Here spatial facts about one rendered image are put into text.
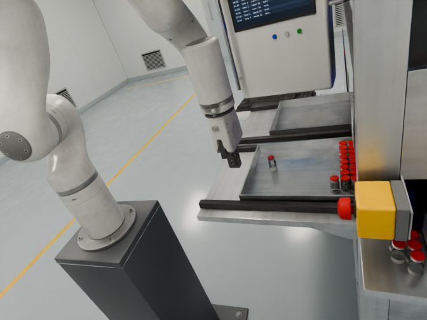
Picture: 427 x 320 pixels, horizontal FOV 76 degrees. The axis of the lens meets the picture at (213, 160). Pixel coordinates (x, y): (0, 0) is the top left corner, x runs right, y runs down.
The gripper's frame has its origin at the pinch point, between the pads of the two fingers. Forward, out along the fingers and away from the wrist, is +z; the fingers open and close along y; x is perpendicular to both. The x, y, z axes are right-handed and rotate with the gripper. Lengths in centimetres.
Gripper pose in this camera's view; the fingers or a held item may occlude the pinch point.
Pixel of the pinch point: (234, 160)
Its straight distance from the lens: 75.1
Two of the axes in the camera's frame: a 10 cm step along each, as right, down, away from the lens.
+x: -9.0, 0.4, 4.3
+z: 2.8, 8.2, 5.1
